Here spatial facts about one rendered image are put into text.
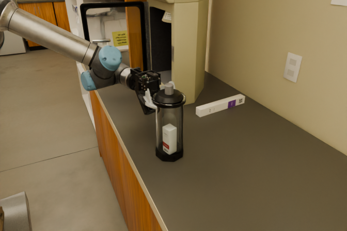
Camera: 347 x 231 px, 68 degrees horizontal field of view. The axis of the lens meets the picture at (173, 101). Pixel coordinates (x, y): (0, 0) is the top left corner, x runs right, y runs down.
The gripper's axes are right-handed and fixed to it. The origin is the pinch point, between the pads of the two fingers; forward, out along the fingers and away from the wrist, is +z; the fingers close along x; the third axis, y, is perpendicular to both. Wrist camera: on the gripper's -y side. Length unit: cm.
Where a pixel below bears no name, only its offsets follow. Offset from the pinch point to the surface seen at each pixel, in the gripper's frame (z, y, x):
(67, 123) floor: -204, -114, 23
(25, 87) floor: -339, -114, 12
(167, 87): 0.7, 6.5, -1.3
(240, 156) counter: 17.8, -19.9, 17.9
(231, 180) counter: 23.0, -19.9, 6.3
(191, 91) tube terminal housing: -22.4, -13.0, 32.7
